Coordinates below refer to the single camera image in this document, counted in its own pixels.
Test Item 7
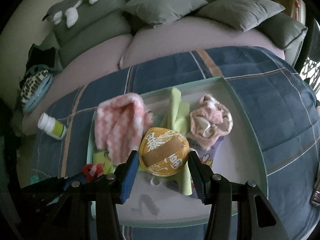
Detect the cartoon print pouch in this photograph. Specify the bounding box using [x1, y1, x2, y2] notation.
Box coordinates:
[188, 136, 225, 168]

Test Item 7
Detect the blue plaid blanket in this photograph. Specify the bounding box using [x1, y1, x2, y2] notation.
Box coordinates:
[31, 47, 319, 239]

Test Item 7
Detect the green tissue pack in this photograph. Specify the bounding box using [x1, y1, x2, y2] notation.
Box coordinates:
[93, 151, 114, 174]

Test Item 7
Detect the pink white fuzzy sock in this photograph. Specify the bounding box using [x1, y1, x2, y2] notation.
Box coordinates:
[94, 93, 153, 166]

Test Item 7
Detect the grey white plush toy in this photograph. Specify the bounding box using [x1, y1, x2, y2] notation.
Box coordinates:
[42, 0, 98, 28]

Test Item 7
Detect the pale green tray box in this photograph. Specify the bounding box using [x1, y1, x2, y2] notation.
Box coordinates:
[86, 76, 268, 228]

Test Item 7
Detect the blue black-white patterned cushion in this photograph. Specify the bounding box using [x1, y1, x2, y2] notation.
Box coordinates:
[20, 70, 53, 113]

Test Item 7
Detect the dark clothes pile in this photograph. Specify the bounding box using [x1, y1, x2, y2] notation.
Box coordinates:
[24, 44, 63, 78]

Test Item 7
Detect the light green cloth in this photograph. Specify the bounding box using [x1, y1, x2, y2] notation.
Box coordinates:
[161, 87, 193, 196]

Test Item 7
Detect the grey green throw pillow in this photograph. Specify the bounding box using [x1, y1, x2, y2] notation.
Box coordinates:
[123, 0, 208, 27]

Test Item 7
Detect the red white yarn flower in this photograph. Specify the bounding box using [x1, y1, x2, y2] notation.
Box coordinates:
[82, 163, 104, 182]

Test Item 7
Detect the gold embroidered round pad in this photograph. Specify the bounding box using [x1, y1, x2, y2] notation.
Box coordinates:
[138, 127, 189, 177]

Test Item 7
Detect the pink sofa seat cover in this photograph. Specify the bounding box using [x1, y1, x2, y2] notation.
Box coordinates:
[22, 16, 285, 135]

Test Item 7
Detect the teal rolled towel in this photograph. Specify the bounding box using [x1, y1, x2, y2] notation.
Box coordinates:
[29, 175, 39, 185]

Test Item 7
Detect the pink beige scrunchie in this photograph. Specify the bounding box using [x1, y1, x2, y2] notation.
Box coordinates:
[188, 94, 233, 150]

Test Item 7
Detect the white pill bottle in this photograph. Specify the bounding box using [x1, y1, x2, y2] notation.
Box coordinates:
[37, 113, 67, 140]

